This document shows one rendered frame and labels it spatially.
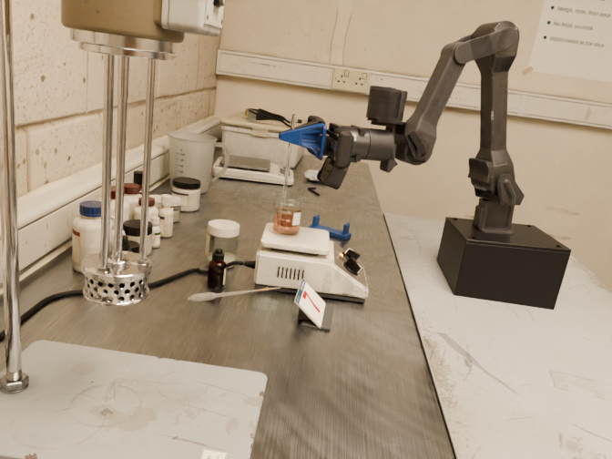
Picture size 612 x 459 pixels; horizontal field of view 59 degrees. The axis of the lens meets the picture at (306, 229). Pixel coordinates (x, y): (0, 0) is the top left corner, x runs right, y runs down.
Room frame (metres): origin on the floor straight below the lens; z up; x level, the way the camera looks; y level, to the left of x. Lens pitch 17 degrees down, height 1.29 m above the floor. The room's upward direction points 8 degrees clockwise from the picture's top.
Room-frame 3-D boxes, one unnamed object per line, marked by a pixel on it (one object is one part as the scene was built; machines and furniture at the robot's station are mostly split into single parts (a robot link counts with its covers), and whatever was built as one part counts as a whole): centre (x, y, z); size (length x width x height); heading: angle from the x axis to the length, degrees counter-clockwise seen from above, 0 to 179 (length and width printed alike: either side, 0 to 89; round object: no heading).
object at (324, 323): (0.80, -0.03, 0.92); 0.09 x 0.06 x 0.04; 175
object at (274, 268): (0.93, -0.01, 0.94); 0.22 x 0.13 x 0.08; 91
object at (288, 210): (0.94, 0.04, 1.02); 0.06 x 0.05 x 0.08; 73
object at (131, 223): (0.96, 0.31, 0.93); 0.05 x 0.05 x 0.06
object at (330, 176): (0.98, -0.04, 1.11); 0.07 x 0.06 x 0.07; 18
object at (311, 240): (0.93, 0.02, 0.98); 0.12 x 0.12 x 0.01; 1
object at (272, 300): (0.81, 0.04, 0.91); 0.06 x 0.06 x 0.02
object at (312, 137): (0.92, 0.03, 1.16); 0.07 x 0.04 x 0.06; 109
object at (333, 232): (1.25, -0.06, 0.92); 0.10 x 0.03 x 0.04; 66
